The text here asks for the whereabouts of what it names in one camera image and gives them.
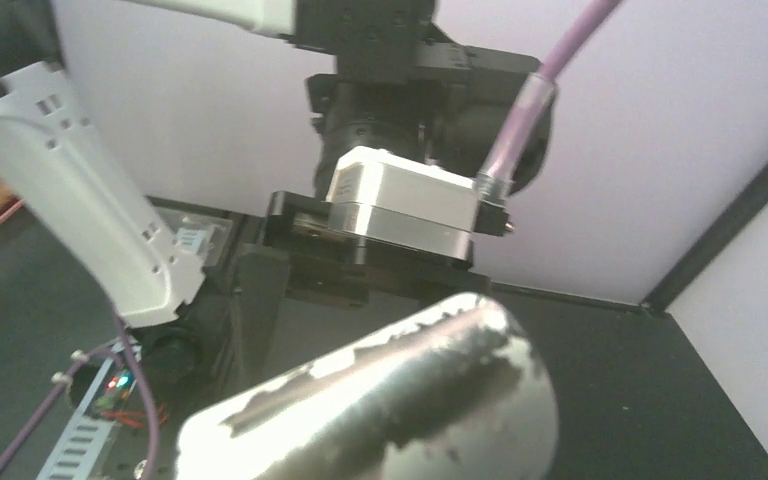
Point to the white slotted cable duct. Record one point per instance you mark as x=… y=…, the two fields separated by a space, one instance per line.
x=86 y=440

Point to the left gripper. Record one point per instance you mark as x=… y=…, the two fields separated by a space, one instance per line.
x=291 y=253

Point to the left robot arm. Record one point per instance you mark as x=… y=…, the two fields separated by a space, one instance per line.
x=422 y=142

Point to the metal tongs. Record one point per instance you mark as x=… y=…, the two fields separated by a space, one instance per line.
x=454 y=391

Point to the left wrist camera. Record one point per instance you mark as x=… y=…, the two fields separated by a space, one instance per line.
x=377 y=195

